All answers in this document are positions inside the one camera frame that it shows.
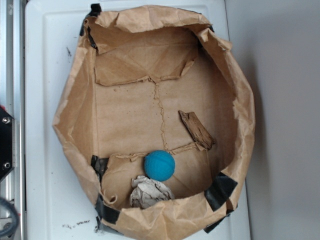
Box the grey braided cable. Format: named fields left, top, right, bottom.
left=0, top=197, right=20, bottom=238

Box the black mounting plate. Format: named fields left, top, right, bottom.
left=0, top=105, right=16, bottom=182

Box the blue rubber ball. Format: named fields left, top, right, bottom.
left=144, top=150, right=176, bottom=182

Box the brown wood bark piece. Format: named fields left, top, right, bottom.
left=178, top=110, right=216, bottom=150

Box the white paper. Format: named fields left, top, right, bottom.
left=129, top=175, right=175, bottom=209

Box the brown paper bag bin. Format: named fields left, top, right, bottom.
left=53, top=4, right=256, bottom=240

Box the aluminium frame rail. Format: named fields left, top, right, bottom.
left=0, top=0, right=27, bottom=240

